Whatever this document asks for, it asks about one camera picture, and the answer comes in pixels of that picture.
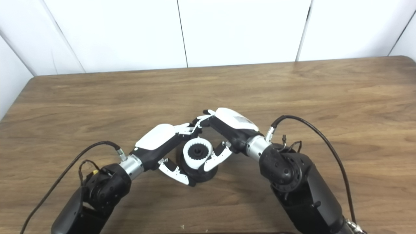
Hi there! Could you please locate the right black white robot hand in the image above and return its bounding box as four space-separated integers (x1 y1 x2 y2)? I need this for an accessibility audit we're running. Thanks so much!
193 108 265 173

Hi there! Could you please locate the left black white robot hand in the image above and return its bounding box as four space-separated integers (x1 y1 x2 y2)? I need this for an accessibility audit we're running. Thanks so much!
132 122 203 187

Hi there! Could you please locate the white toothed ring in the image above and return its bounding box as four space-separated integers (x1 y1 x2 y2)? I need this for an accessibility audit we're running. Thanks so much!
183 137 214 170

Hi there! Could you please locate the round black stepped part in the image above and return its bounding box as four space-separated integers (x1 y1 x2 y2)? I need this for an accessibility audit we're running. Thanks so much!
175 143 219 183

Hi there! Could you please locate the thick black wrist cable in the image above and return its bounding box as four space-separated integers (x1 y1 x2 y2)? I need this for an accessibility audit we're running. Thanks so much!
19 141 127 234
265 115 368 234

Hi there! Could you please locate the thin black wire loop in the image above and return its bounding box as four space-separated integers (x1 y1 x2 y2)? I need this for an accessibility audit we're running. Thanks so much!
78 159 100 186
281 135 303 153

